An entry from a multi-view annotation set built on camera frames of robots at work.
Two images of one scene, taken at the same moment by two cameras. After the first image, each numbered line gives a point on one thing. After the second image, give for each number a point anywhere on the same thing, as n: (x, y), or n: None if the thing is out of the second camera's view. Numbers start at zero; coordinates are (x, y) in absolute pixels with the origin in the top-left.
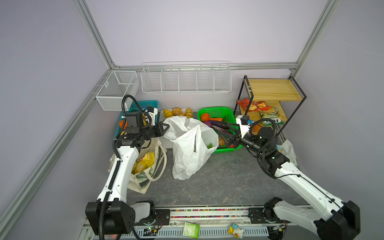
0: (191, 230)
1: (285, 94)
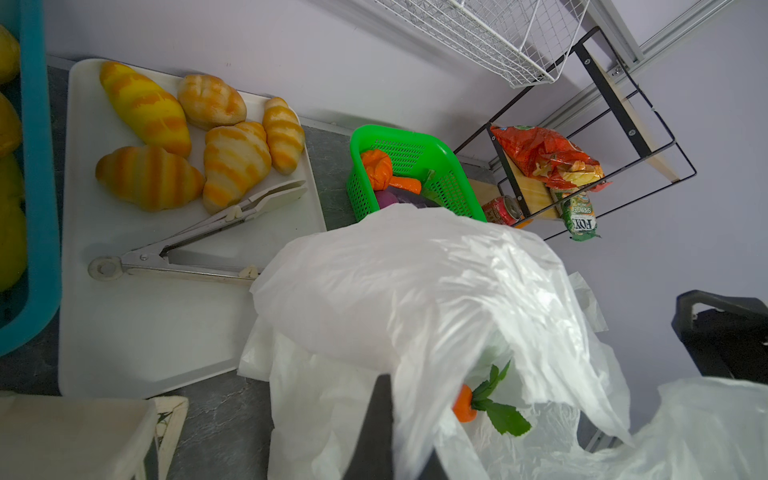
0: None
1: (581, 141)
